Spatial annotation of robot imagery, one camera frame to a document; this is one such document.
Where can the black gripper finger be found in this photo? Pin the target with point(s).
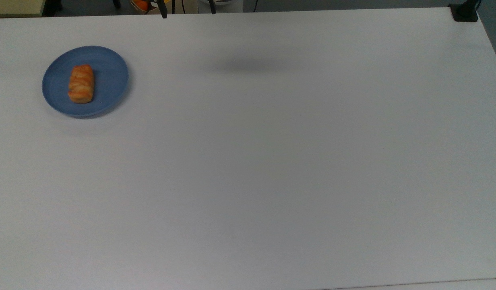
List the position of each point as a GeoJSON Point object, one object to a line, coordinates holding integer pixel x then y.
{"type": "Point", "coordinates": [212, 6]}
{"type": "Point", "coordinates": [163, 10]}

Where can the orange glazed bread roll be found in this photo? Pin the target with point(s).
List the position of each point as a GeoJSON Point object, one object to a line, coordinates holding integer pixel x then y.
{"type": "Point", "coordinates": [81, 83]}

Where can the white round object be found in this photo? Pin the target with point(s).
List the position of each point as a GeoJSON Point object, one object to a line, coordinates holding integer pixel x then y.
{"type": "Point", "coordinates": [226, 4]}

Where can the orange object on floor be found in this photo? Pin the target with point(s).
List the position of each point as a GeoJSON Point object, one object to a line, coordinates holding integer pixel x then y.
{"type": "Point", "coordinates": [141, 4]}

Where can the round blue plate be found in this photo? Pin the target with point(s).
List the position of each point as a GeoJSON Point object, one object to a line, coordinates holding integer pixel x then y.
{"type": "Point", "coordinates": [107, 80]}

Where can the beige cabinet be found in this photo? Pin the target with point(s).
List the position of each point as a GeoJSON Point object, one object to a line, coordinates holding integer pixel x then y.
{"type": "Point", "coordinates": [14, 7]}

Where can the black clamp camera stand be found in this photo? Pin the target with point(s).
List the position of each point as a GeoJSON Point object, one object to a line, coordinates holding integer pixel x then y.
{"type": "Point", "coordinates": [464, 14]}

